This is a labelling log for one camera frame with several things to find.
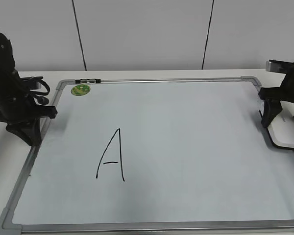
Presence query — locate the white magnetic whiteboard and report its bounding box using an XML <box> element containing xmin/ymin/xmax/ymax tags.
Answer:
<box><xmin>0</xmin><ymin>76</ymin><xmax>294</xmax><ymax>235</ymax></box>

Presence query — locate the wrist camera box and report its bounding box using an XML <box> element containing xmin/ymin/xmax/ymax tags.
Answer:
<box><xmin>20</xmin><ymin>76</ymin><xmax>43</xmax><ymax>91</ymax></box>
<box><xmin>266</xmin><ymin>60</ymin><xmax>294</xmax><ymax>74</ymax></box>

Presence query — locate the round green magnet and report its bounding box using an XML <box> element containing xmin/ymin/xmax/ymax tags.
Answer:
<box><xmin>71</xmin><ymin>84</ymin><xmax>91</xmax><ymax>96</ymax></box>

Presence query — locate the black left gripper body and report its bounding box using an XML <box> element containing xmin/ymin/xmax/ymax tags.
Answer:
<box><xmin>0</xmin><ymin>94</ymin><xmax>57</xmax><ymax>124</ymax></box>

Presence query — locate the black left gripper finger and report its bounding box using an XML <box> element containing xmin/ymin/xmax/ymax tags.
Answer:
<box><xmin>6</xmin><ymin>118</ymin><xmax>42</xmax><ymax>146</ymax></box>

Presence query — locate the white whiteboard eraser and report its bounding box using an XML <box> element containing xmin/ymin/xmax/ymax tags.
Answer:
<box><xmin>260</xmin><ymin>109</ymin><xmax>294</xmax><ymax>149</ymax></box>

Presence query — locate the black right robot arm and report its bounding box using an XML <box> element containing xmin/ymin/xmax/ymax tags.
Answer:
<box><xmin>258</xmin><ymin>60</ymin><xmax>294</xmax><ymax>128</ymax></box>

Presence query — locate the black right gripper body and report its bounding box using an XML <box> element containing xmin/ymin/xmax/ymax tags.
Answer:
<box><xmin>258</xmin><ymin>87</ymin><xmax>294</xmax><ymax>104</ymax></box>

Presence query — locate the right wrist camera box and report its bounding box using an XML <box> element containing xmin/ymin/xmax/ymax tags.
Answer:
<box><xmin>266</xmin><ymin>60</ymin><xmax>294</xmax><ymax>74</ymax></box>

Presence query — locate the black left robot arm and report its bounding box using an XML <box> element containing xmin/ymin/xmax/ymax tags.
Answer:
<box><xmin>0</xmin><ymin>32</ymin><xmax>57</xmax><ymax>146</ymax></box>

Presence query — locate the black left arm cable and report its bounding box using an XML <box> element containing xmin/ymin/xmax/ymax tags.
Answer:
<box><xmin>26</xmin><ymin>77</ymin><xmax>51</xmax><ymax>106</ymax></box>

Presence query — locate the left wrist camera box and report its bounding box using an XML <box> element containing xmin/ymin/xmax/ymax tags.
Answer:
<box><xmin>20</xmin><ymin>76</ymin><xmax>43</xmax><ymax>91</ymax></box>

